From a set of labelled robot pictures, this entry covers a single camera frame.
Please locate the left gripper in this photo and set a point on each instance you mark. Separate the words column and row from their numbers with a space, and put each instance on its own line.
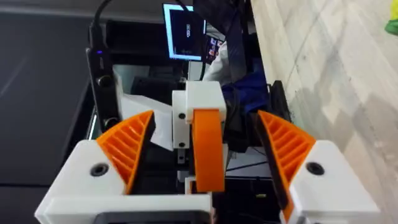
column 146, row 104

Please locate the computer monitor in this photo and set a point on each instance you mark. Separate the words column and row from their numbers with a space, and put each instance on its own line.
column 183, row 31

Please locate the person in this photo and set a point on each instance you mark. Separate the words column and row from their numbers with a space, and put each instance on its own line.
column 248, row 87

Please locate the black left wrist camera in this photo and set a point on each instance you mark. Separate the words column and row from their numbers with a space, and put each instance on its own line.
column 104, row 90

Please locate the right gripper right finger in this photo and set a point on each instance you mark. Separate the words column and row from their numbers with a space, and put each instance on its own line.
column 329, row 186

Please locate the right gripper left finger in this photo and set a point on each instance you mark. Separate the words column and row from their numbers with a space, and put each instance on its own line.
column 93, row 155

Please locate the green vegetable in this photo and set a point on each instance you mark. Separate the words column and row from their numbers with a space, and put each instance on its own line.
column 392, row 25

